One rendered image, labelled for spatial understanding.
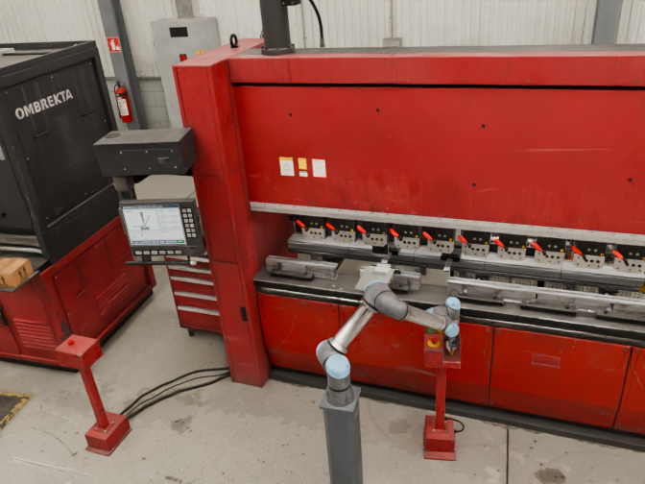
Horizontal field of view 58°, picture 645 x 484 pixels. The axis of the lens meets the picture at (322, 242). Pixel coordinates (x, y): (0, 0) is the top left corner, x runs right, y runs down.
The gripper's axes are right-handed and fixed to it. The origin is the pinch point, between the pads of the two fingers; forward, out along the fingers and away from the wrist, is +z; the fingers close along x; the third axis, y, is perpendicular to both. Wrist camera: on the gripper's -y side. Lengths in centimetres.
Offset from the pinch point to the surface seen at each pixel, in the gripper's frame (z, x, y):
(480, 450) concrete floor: 73, -19, -11
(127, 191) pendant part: -86, 190, 35
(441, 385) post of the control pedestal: 25.0, 5.3, -3.2
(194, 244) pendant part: -57, 150, 22
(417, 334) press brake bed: 13.2, 19.6, 27.2
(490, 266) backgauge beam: -17, -26, 60
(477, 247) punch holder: -47, -15, 36
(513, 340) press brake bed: 5.7, -36.4, 16.7
